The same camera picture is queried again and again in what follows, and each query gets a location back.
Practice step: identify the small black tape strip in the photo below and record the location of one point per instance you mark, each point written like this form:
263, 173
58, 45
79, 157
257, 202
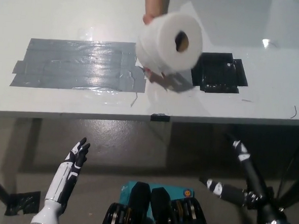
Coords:
160, 117

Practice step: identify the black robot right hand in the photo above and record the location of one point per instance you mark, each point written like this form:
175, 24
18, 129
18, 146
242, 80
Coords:
256, 197

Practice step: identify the person's bare hand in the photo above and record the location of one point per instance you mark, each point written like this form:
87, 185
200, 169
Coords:
147, 19

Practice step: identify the black floor tape patch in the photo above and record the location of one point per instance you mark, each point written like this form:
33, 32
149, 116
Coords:
22, 202

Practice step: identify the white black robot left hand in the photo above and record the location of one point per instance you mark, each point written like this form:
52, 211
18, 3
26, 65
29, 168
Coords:
67, 173

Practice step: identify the grey duct tape patch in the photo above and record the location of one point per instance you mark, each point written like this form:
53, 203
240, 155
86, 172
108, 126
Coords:
66, 63

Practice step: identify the white toilet paper roll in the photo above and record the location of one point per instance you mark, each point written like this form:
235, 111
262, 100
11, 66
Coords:
164, 41

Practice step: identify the black teal robot body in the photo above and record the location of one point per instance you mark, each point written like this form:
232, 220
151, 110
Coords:
138, 205

